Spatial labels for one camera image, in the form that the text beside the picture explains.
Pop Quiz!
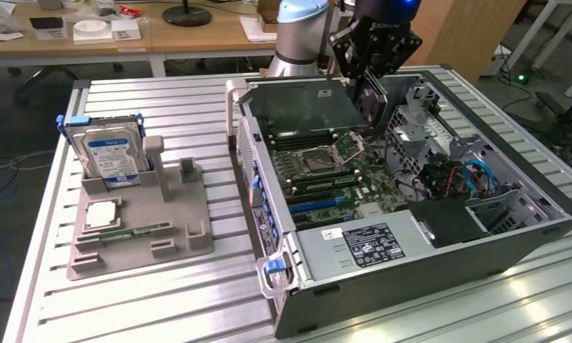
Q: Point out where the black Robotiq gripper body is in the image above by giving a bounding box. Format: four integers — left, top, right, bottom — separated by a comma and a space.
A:
349, 0, 421, 48

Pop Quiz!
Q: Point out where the black graphics card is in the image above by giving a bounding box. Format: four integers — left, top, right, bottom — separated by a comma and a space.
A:
346, 67, 390, 137

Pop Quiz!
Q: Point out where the wooden cabinet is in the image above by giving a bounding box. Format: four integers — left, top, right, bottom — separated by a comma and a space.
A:
400, 0, 528, 84

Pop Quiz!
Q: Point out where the brown cardboard box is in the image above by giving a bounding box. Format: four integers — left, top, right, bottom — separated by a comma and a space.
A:
256, 0, 282, 34

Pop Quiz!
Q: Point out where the white paper stack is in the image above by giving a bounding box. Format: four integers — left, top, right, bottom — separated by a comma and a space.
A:
238, 16, 280, 44

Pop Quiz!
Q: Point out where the metal disk bay cage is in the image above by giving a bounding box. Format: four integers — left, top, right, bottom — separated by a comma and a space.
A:
388, 85, 460, 169

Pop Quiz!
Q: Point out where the open socket cover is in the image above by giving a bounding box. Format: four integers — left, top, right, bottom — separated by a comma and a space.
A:
330, 130, 369, 165

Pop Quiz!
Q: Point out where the white table leg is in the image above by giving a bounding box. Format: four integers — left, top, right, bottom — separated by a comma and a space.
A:
504, 0, 572, 72

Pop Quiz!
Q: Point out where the wooden desk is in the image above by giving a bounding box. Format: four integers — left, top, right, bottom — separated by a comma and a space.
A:
0, 0, 410, 69

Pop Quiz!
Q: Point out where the black lamp base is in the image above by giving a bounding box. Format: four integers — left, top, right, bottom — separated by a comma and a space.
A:
161, 0, 214, 28

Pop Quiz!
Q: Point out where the installed black RAM stick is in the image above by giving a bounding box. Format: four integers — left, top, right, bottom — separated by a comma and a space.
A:
293, 174, 360, 193

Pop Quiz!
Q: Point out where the green motherboard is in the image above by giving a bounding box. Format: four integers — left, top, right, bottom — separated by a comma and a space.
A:
261, 121, 410, 232

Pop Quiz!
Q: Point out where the blue expansion slot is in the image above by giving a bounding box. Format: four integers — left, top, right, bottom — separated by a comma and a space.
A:
288, 196, 345, 216

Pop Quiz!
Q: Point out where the silver chipset heatsink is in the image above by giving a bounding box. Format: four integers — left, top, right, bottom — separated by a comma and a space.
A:
356, 203, 388, 219

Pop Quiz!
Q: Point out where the red packet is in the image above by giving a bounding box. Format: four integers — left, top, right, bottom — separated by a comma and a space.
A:
118, 4, 146, 19

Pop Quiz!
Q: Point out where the small white labelled box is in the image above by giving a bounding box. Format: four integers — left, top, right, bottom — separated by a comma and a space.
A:
110, 19, 141, 42

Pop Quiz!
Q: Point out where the white round holder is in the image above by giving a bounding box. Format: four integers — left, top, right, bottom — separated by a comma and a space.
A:
71, 19, 113, 46

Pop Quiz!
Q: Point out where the grey power supply unit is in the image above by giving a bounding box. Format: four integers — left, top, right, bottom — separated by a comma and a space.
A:
288, 209, 436, 284

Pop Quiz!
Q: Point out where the hard disk with blue label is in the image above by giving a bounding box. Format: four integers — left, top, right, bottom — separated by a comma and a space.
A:
71, 126, 142, 189

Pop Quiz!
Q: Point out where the blue disk caddy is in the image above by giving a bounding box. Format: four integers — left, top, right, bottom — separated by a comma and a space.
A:
54, 113, 146, 179

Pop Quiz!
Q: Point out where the grey parts rack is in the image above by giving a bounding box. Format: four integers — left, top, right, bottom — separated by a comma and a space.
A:
65, 134, 215, 282

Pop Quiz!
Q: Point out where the white box with black top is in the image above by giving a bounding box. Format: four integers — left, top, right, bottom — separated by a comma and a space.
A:
27, 16, 70, 41

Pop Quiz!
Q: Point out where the black office chair base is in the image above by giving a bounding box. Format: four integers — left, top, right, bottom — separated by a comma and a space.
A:
7, 66, 82, 108

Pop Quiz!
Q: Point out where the open black PC case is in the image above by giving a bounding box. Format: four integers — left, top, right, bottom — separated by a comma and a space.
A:
223, 69, 572, 339

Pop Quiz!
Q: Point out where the green RAM stick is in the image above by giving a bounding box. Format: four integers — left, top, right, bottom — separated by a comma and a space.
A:
98, 224, 167, 242

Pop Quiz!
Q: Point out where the silver CPU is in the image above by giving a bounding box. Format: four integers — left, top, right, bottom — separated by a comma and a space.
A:
82, 202, 119, 228

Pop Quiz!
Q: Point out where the red wire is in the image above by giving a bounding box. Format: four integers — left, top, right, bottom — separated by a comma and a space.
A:
449, 165, 464, 194

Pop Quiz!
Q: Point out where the blue wire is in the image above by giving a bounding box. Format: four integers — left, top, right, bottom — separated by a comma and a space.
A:
458, 160, 500, 198

